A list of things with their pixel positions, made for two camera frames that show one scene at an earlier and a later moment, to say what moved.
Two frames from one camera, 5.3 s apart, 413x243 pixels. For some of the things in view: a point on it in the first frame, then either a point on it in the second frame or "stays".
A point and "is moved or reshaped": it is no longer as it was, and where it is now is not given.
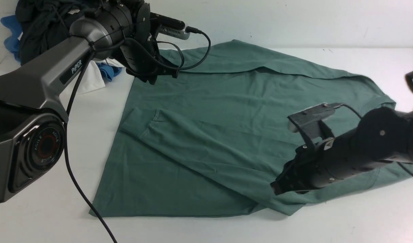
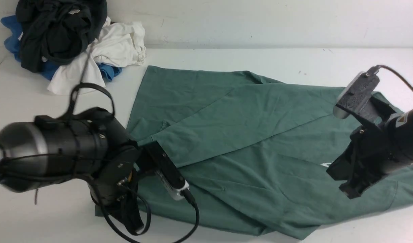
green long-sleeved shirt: [211, 141] is moved or reshaped
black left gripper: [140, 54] to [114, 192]
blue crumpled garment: [13, 43] stays
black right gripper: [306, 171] to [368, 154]
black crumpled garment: [45, 23] stays
